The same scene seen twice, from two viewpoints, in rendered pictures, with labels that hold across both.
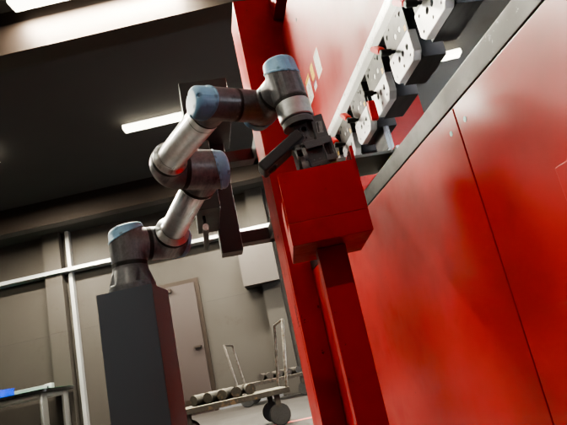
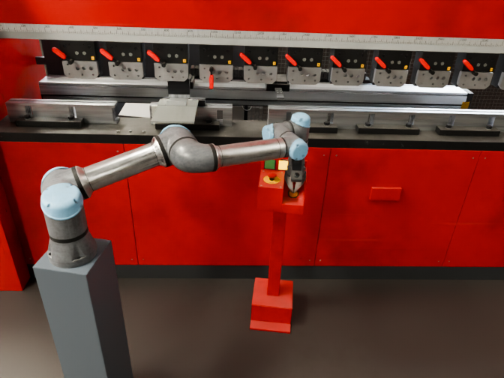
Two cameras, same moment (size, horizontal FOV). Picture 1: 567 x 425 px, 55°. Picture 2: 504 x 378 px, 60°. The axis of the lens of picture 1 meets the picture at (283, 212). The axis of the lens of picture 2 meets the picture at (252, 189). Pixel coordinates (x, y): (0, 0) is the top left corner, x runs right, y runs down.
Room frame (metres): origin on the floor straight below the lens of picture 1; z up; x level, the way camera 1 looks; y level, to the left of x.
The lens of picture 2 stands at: (1.08, 1.57, 1.72)
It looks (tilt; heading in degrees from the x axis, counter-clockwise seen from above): 31 degrees down; 277
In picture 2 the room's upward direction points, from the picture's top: 3 degrees clockwise
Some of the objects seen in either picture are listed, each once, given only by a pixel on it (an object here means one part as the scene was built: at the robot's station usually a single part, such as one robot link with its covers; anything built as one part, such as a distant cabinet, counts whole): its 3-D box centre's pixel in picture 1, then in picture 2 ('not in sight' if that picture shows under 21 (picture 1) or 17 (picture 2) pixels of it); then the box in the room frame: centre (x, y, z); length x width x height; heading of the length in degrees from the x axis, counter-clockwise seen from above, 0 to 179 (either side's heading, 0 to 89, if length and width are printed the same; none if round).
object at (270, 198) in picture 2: (321, 208); (282, 185); (1.14, -0.08, 0.75); 0.20 x 0.16 x 0.18; 2
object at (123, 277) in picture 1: (131, 277); (70, 241); (1.77, 0.54, 0.82); 0.15 x 0.15 x 0.10
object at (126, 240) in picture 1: (129, 244); (64, 209); (1.78, 0.53, 0.94); 0.13 x 0.12 x 0.14; 123
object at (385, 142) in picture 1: (385, 146); (178, 88); (1.66, -0.36, 1.05); 0.10 x 0.02 x 0.10; 10
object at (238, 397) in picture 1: (231, 381); not in sight; (4.86, 0.74, 0.42); 1.04 x 0.61 x 0.84; 99
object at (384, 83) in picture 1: (390, 82); (216, 61); (1.49, -0.39, 1.18); 0.15 x 0.09 x 0.17; 10
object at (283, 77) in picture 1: (283, 83); (299, 127); (1.09, -0.06, 1.03); 0.09 x 0.08 x 0.11; 33
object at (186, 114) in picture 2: (344, 168); (175, 110); (1.64, -0.22, 1.00); 0.26 x 0.18 x 0.01; 100
